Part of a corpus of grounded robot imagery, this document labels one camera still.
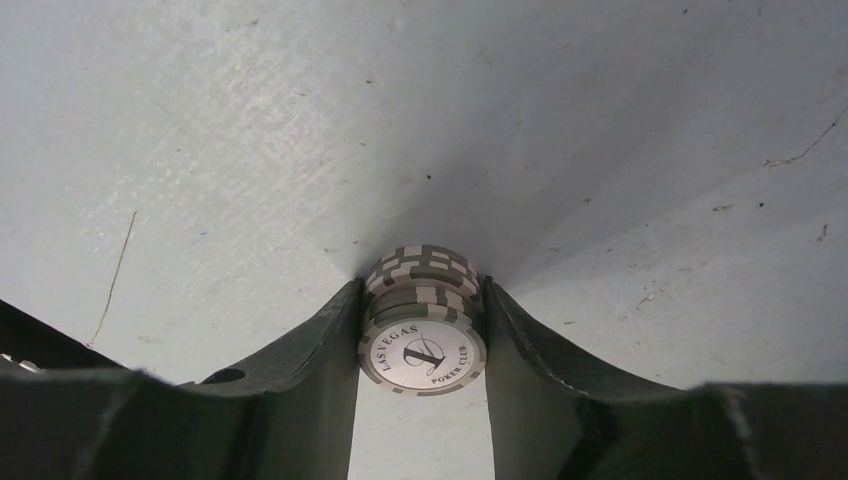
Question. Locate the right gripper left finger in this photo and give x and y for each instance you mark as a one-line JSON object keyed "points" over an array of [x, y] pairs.
{"points": [[284, 412]]}

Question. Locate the grey poker chip stack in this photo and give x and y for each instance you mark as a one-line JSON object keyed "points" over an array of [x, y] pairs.
{"points": [[422, 325]]}

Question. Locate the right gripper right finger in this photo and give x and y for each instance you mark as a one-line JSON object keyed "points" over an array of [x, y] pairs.
{"points": [[558, 412]]}

